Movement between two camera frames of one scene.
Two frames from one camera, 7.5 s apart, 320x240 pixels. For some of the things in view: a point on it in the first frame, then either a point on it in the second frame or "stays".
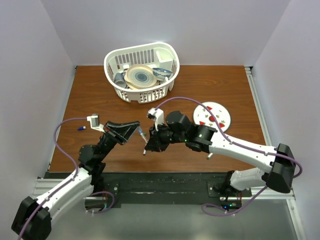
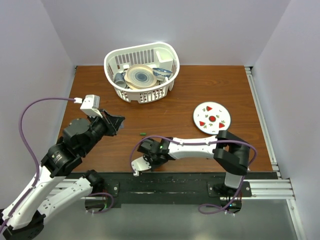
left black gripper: [126, 132] → [113, 123]
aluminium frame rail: [280, 193] stays
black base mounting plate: [114, 188] stays
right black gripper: [155, 141] → [153, 166]
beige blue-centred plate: [140, 76] stays
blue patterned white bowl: [160, 74] stays
